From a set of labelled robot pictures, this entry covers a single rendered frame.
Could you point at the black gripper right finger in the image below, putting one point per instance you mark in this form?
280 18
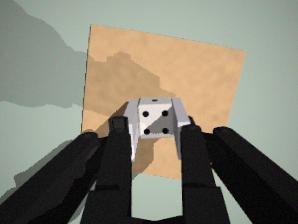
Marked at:
265 192

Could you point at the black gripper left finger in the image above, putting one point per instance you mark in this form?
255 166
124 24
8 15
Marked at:
53 194

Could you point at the tan mottled mat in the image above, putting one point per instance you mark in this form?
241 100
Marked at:
125 64

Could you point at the white die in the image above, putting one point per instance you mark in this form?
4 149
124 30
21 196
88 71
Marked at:
155 117

